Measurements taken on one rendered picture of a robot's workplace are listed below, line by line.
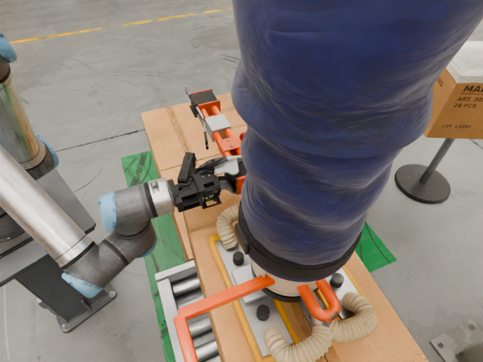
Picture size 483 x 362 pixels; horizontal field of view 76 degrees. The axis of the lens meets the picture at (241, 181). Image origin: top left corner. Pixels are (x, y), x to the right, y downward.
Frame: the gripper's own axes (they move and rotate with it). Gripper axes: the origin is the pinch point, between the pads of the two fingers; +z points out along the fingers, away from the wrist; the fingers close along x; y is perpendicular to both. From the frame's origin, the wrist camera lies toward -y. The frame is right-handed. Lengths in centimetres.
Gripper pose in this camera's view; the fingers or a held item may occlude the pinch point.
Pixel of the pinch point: (241, 166)
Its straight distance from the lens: 84.4
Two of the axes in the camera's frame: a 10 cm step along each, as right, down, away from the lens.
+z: 9.2, -2.8, 2.6
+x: 0.0, -6.7, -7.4
